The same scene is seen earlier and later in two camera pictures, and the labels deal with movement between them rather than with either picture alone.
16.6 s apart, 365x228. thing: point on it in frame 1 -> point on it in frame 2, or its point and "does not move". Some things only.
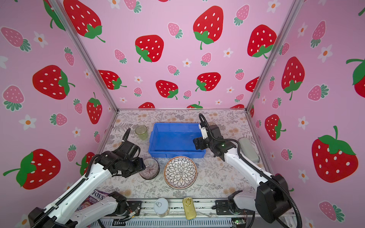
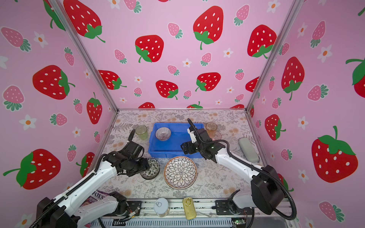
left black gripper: [141, 166] does not move
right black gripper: [198, 140] -> [189, 149]
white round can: [161, 207] does not move
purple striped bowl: [151, 170] -> [163, 134]
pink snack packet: [95, 196] does not move
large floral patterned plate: [180, 172] does not move
